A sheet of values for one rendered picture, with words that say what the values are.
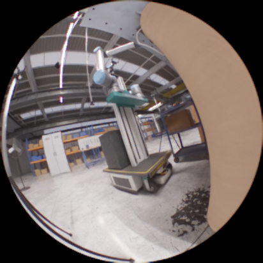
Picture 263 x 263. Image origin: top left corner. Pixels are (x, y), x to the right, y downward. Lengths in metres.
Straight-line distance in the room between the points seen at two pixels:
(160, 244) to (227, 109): 0.69
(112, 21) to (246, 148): 0.81
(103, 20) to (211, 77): 0.67
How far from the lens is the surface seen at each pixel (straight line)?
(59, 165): 4.51
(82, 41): 10.33
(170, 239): 0.70
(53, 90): 7.23
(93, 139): 4.96
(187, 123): 1.43
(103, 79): 0.98
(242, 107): 0.20
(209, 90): 0.21
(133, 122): 1.30
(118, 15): 0.74
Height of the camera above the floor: 0.65
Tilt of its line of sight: 5 degrees up
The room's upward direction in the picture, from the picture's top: 18 degrees counter-clockwise
